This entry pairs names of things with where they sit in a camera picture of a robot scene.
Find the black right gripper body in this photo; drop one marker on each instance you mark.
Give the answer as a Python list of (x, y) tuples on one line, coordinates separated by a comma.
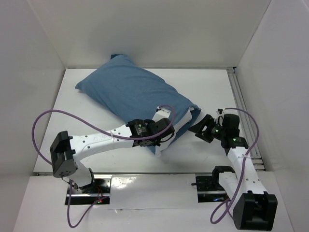
[(207, 130)]

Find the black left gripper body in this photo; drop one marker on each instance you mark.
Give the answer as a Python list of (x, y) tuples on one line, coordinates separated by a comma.
[(155, 142)]

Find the white pillow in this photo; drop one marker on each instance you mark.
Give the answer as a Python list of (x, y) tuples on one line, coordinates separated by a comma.
[(179, 130)]

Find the blue pillowcase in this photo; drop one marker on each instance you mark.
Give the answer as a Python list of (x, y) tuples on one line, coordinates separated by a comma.
[(131, 92)]

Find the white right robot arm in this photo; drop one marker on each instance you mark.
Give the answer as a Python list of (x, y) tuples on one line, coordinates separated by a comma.
[(249, 202)]

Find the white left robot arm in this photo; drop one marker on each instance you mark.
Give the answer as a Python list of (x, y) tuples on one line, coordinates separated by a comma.
[(67, 151)]

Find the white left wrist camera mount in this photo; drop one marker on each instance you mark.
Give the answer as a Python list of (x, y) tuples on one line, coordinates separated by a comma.
[(160, 114)]

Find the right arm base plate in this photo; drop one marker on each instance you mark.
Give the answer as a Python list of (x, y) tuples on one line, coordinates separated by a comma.
[(207, 190)]

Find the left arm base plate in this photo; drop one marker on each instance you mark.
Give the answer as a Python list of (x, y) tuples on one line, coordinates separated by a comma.
[(98, 194)]

